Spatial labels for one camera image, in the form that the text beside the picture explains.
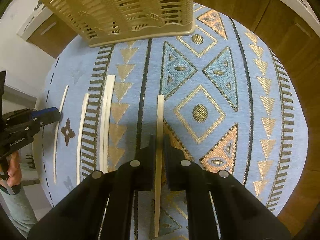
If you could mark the person's left hand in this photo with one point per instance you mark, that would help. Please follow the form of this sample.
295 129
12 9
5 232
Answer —
14 170

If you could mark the wooden chopstick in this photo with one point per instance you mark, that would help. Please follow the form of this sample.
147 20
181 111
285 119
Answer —
80 140
160 115
102 140
58 140
108 120

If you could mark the person's left forearm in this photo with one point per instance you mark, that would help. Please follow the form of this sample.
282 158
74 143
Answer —
20 210

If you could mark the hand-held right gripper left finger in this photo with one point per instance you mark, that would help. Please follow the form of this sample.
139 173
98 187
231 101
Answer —
150 165

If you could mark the blue patterned tablecloth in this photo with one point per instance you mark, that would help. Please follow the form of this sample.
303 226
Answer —
200 85

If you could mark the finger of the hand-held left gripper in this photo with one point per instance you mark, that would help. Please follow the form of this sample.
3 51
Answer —
51 118
46 110

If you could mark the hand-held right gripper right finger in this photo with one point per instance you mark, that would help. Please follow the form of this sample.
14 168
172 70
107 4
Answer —
168 165

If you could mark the yellow plastic utensil basket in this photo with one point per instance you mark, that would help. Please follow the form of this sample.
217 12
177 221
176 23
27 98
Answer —
112 10

